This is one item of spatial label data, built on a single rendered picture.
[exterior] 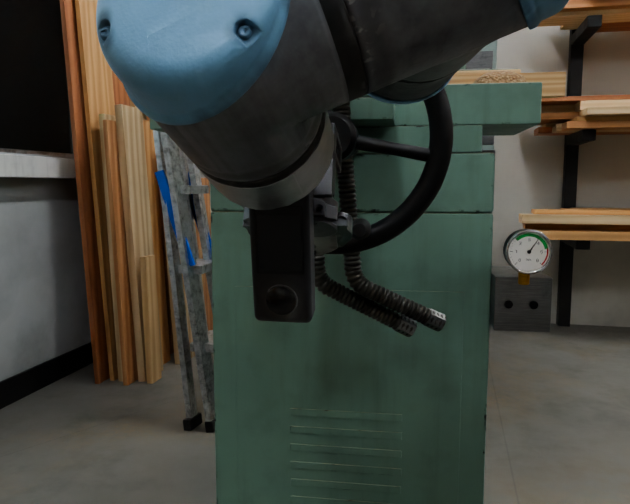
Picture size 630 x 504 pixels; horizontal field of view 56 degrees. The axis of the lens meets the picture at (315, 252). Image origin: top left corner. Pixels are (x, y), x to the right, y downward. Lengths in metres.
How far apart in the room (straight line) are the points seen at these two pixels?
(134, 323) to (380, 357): 1.54
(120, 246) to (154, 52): 2.07
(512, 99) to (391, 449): 0.57
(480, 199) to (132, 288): 1.66
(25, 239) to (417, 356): 1.69
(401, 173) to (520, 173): 2.50
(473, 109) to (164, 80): 0.71
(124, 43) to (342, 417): 0.80
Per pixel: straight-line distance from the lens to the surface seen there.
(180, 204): 1.83
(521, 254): 0.88
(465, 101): 0.93
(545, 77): 1.11
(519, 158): 3.40
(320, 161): 0.38
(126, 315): 2.36
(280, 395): 1.00
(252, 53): 0.26
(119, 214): 2.32
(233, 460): 1.06
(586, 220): 2.96
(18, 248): 2.33
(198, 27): 0.26
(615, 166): 3.48
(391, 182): 0.92
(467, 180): 0.92
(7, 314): 2.30
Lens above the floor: 0.75
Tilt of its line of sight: 7 degrees down
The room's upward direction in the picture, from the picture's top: straight up
